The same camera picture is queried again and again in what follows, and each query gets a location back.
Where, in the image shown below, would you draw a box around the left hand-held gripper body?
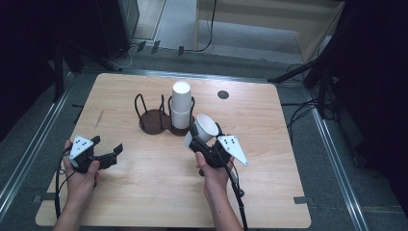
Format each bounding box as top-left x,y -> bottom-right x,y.
66,135 -> 118,174

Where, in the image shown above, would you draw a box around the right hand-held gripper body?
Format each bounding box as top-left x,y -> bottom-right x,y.
188,134 -> 250,169

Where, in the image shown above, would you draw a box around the white paper cup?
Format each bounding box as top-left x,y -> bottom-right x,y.
183,113 -> 220,150
171,80 -> 192,114
169,101 -> 195,130

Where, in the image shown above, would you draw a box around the dark wire cup holder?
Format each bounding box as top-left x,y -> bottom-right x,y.
134,92 -> 196,137

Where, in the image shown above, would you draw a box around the person's right hand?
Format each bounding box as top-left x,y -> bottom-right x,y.
194,151 -> 236,202

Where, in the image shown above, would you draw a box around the person's left hand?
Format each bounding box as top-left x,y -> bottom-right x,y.
62,139 -> 101,207

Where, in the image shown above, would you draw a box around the black metal stand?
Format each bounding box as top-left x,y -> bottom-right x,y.
267,32 -> 345,120
51,38 -> 123,104

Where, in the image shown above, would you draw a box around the dark curtain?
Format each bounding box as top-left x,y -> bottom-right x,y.
326,0 -> 408,219
0,0 -> 107,142

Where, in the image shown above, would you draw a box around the black cabinet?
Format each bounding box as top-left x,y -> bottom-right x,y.
94,0 -> 140,61

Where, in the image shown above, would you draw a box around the metal floor rail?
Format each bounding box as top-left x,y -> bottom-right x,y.
0,71 -> 77,214
306,90 -> 370,231

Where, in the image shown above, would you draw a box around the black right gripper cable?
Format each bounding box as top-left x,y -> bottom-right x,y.
223,159 -> 250,231

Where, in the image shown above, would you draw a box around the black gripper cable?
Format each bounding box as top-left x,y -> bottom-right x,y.
53,144 -> 74,221
223,159 -> 250,231

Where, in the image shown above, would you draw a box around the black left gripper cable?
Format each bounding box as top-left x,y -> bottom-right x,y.
53,144 -> 74,221

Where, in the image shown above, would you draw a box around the black floor cables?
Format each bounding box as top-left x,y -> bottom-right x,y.
280,62 -> 338,145

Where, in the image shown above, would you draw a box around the white floor cable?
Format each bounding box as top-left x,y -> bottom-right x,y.
117,42 -> 142,70

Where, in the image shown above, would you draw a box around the black hanging cable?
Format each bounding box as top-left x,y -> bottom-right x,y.
195,0 -> 218,53

